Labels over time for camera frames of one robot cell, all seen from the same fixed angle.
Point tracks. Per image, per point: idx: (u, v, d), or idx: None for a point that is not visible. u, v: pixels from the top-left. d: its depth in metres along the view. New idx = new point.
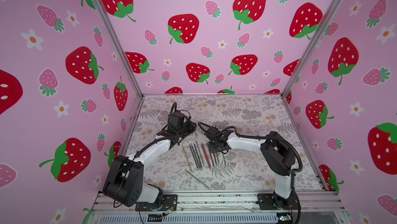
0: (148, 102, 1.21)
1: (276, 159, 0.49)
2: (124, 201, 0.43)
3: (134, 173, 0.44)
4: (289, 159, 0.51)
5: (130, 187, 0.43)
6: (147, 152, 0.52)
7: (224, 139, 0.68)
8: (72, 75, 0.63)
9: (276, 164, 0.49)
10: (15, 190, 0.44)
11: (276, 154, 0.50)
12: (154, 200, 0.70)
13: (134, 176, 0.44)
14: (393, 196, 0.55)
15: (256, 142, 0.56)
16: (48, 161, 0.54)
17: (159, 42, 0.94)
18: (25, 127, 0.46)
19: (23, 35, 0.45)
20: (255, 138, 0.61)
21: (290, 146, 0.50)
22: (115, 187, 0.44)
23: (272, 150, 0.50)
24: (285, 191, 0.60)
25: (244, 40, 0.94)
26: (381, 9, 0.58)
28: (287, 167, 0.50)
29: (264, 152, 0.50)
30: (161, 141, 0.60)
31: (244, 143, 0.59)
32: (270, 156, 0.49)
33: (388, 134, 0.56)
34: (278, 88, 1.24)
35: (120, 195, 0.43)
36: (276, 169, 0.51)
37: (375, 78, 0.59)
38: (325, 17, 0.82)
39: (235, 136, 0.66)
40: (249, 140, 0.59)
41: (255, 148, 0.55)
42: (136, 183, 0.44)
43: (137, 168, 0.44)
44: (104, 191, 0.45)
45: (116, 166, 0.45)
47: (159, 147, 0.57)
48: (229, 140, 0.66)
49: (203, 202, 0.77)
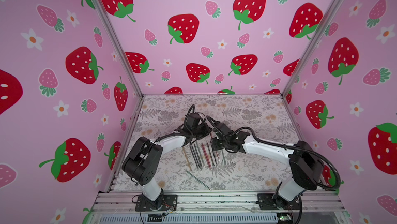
0: (148, 102, 1.21)
1: (306, 174, 0.44)
2: (140, 179, 0.47)
3: (155, 152, 0.48)
4: (316, 171, 0.47)
5: (149, 165, 0.47)
6: (166, 139, 0.57)
7: (239, 142, 0.62)
8: (72, 75, 0.63)
9: (303, 178, 0.45)
10: (15, 190, 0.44)
11: (306, 168, 0.44)
12: (154, 199, 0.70)
13: (155, 155, 0.48)
14: (394, 196, 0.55)
15: (281, 151, 0.50)
16: (48, 161, 0.54)
17: (159, 42, 0.94)
18: (26, 127, 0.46)
19: (23, 35, 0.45)
20: (280, 148, 0.51)
21: (319, 157, 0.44)
22: (134, 164, 0.48)
23: (302, 163, 0.44)
24: (291, 195, 0.59)
25: (244, 40, 0.94)
26: (381, 9, 0.58)
28: (316, 182, 0.45)
29: (293, 164, 0.45)
30: (178, 136, 0.64)
31: (265, 151, 0.53)
32: (298, 169, 0.44)
33: (388, 134, 0.56)
34: (278, 88, 1.24)
35: (137, 173, 0.47)
36: (301, 183, 0.47)
37: (375, 78, 0.59)
38: (325, 17, 0.82)
39: (254, 141, 0.59)
40: (273, 148, 0.52)
41: (279, 157, 0.50)
42: (154, 163, 0.48)
43: (158, 149, 0.49)
44: (123, 166, 0.49)
45: (139, 145, 0.50)
47: (177, 139, 0.62)
48: (246, 145, 0.59)
49: (203, 202, 0.77)
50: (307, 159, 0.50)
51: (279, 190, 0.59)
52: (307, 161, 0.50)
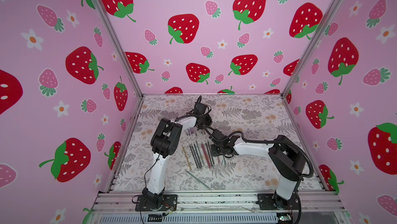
0: (148, 102, 1.21)
1: (286, 164, 0.47)
2: (167, 151, 0.59)
3: (177, 128, 0.60)
4: (299, 162, 0.49)
5: (173, 139, 0.59)
6: (182, 120, 0.68)
7: (231, 145, 0.67)
8: (72, 75, 0.63)
9: (286, 169, 0.47)
10: (15, 190, 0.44)
11: (286, 160, 0.48)
12: (159, 193, 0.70)
13: (177, 131, 0.59)
14: (393, 196, 0.55)
15: (263, 146, 0.55)
16: (47, 161, 0.53)
17: (159, 43, 0.94)
18: (25, 128, 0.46)
19: (23, 35, 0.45)
20: (262, 144, 0.56)
21: (300, 150, 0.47)
22: (160, 140, 0.60)
23: (280, 154, 0.48)
24: (288, 193, 0.60)
25: (244, 40, 0.94)
26: (381, 9, 0.58)
28: (298, 172, 0.47)
29: (272, 157, 0.48)
30: (190, 117, 0.75)
31: (252, 149, 0.58)
32: (279, 161, 0.47)
33: (388, 134, 0.56)
34: (278, 88, 1.24)
35: (164, 146, 0.59)
36: (286, 175, 0.49)
37: (375, 78, 0.59)
38: (325, 17, 0.82)
39: (242, 142, 0.64)
40: (256, 145, 0.57)
41: (263, 153, 0.53)
42: (178, 138, 0.60)
43: (179, 126, 0.60)
44: (152, 143, 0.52)
45: (162, 124, 0.62)
47: (190, 120, 0.73)
48: (235, 146, 0.64)
49: (203, 202, 0.77)
50: (290, 152, 0.53)
51: (277, 189, 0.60)
52: (290, 153, 0.53)
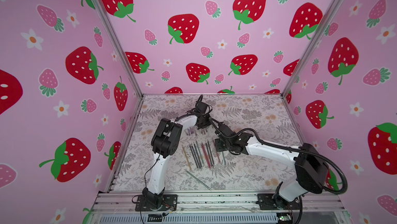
0: (148, 102, 1.21)
1: (312, 178, 0.43)
2: (167, 151, 0.59)
3: (177, 129, 0.60)
4: (322, 175, 0.46)
5: (173, 139, 0.59)
6: (182, 119, 0.68)
7: (242, 143, 0.61)
8: (72, 75, 0.63)
9: (309, 181, 0.44)
10: (15, 190, 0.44)
11: (312, 173, 0.44)
12: (159, 192, 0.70)
13: (177, 131, 0.59)
14: (393, 196, 0.55)
15: (286, 153, 0.49)
16: (48, 161, 0.54)
17: (159, 42, 0.94)
18: (25, 127, 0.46)
19: (23, 34, 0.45)
20: (285, 150, 0.50)
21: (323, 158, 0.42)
22: (160, 140, 0.60)
23: (307, 166, 0.44)
24: (292, 196, 0.59)
25: (244, 40, 0.94)
26: (381, 9, 0.58)
28: (321, 186, 0.44)
29: (299, 167, 0.44)
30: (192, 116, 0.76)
31: (269, 153, 0.52)
32: (305, 173, 0.43)
33: (388, 134, 0.56)
34: (278, 88, 1.24)
35: (164, 146, 0.59)
36: (306, 185, 0.46)
37: (375, 78, 0.59)
38: (325, 17, 0.82)
39: (258, 143, 0.57)
40: (277, 150, 0.52)
41: (283, 160, 0.49)
42: (178, 138, 0.60)
43: (179, 127, 0.60)
44: (152, 143, 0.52)
45: (162, 124, 0.61)
47: (191, 119, 0.72)
48: (249, 147, 0.58)
49: (203, 202, 0.77)
50: (312, 162, 0.50)
51: (280, 190, 0.67)
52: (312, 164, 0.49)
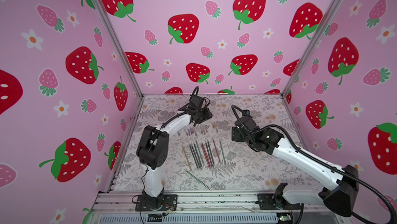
0: (148, 102, 1.21)
1: (350, 205, 0.39)
2: (154, 163, 0.52)
3: (162, 139, 0.51)
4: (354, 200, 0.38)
5: (159, 150, 0.51)
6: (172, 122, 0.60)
7: (268, 141, 0.52)
8: (72, 75, 0.63)
9: (342, 207, 0.41)
10: (15, 190, 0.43)
11: (352, 200, 0.38)
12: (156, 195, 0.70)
13: (162, 142, 0.51)
14: (394, 197, 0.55)
15: (326, 172, 0.43)
16: (48, 161, 0.54)
17: (159, 42, 0.94)
18: (26, 127, 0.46)
19: (23, 35, 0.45)
20: (326, 168, 0.44)
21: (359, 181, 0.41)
22: (146, 151, 0.53)
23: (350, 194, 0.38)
24: (295, 200, 0.60)
25: (244, 40, 0.94)
26: (381, 9, 0.58)
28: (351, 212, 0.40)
29: (341, 193, 0.39)
30: (183, 116, 0.66)
31: (303, 164, 0.46)
32: (344, 198, 0.40)
33: (388, 134, 0.56)
34: (278, 88, 1.24)
35: (150, 158, 0.52)
36: (333, 206, 0.44)
37: (375, 78, 0.59)
38: (325, 17, 0.82)
39: (290, 148, 0.49)
40: (317, 166, 0.44)
41: (319, 177, 0.44)
42: (164, 148, 0.53)
43: (164, 136, 0.51)
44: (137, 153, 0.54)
45: (146, 134, 0.53)
47: (182, 120, 0.64)
48: (279, 149, 0.50)
49: (203, 202, 0.77)
50: None
51: (284, 191, 0.66)
52: None
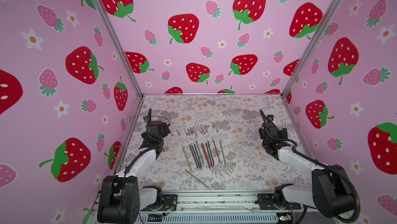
0: (148, 102, 1.21)
1: (324, 191, 0.42)
2: (126, 219, 0.41)
3: (130, 185, 0.43)
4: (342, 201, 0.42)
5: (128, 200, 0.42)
6: (136, 165, 0.51)
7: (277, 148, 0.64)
8: (72, 75, 0.63)
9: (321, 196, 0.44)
10: (15, 190, 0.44)
11: (327, 188, 0.43)
12: (155, 199, 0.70)
13: (130, 188, 0.43)
14: (393, 196, 0.55)
15: (310, 164, 0.50)
16: (47, 161, 0.53)
17: (159, 42, 0.94)
18: (26, 127, 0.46)
19: (23, 34, 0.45)
20: (310, 162, 0.52)
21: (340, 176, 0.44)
22: (112, 208, 0.42)
23: (325, 181, 0.43)
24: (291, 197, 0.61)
25: (244, 40, 0.94)
26: (381, 9, 0.58)
28: (333, 207, 0.41)
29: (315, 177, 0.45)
30: (147, 153, 0.59)
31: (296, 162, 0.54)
32: (317, 182, 0.44)
33: (388, 134, 0.56)
34: (278, 88, 1.24)
35: (120, 214, 0.41)
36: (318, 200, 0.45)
37: (375, 78, 0.59)
38: (325, 17, 0.82)
39: (290, 150, 0.61)
40: (303, 160, 0.53)
41: (306, 170, 0.50)
42: (134, 194, 0.43)
43: (132, 181, 0.43)
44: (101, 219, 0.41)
45: (108, 187, 0.43)
47: (147, 158, 0.56)
48: (280, 150, 0.63)
49: (203, 202, 0.77)
50: (339, 188, 0.47)
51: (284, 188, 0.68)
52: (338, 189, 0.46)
